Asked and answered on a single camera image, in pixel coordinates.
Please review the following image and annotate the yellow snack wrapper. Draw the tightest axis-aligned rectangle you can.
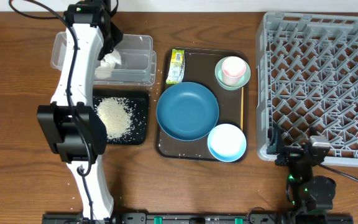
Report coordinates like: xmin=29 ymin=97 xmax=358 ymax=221
xmin=165 ymin=49 xmax=185 ymax=85

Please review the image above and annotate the light blue bowl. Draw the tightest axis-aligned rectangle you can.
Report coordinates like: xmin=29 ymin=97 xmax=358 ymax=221
xmin=207 ymin=124 xmax=247 ymax=162

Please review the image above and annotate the dark brown serving tray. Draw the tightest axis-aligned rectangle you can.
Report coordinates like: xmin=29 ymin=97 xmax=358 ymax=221
xmin=155 ymin=47 xmax=249 ymax=162

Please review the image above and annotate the white napkin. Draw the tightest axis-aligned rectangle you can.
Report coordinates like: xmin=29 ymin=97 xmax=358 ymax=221
xmin=94 ymin=49 xmax=122 ymax=80

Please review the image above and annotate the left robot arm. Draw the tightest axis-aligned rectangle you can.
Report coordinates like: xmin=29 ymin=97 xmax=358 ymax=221
xmin=37 ymin=1 xmax=123 ymax=223

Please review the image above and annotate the dark blue plate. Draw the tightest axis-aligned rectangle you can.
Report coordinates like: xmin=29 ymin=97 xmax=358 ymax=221
xmin=156 ymin=82 xmax=219 ymax=141

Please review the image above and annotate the clear plastic bin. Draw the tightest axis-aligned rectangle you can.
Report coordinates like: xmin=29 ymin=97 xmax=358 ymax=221
xmin=50 ymin=31 xmax=154 ymax=82

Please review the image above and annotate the pile of white rice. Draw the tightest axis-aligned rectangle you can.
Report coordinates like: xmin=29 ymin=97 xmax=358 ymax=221
xmin=96 ymin=97 xmax=135 ymax=141

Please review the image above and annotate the green bowl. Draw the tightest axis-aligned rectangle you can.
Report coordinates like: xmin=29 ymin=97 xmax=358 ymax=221
xmin=215 ymin=57 xmax=250 ymax=91

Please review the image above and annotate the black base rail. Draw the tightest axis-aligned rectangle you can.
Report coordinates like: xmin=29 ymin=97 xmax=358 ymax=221
xmin=42 ymin=213 xmax=354 ymax=224

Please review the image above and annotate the pink cup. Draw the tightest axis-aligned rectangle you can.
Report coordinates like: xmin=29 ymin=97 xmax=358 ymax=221
xmin=222 ymin=56 xmax=247 ymax=86

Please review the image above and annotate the grey dishwasher rack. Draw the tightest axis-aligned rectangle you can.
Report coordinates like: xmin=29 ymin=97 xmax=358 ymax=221
xmin=256 ymin=12 xmax=358 ymax=167

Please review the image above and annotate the wooden chopstick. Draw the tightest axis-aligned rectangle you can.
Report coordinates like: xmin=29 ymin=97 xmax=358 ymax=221
xmin=240 ymin=87 xmax=244 ymax=131

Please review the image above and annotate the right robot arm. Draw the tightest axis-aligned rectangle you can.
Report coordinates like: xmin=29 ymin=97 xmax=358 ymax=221
xmin=267 ymin=125 xmax=336 ymax=223

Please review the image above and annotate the black plastic tray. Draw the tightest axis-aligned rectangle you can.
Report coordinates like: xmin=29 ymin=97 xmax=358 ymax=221
xmin=93 ymin=89 xmax=149 ymax=145

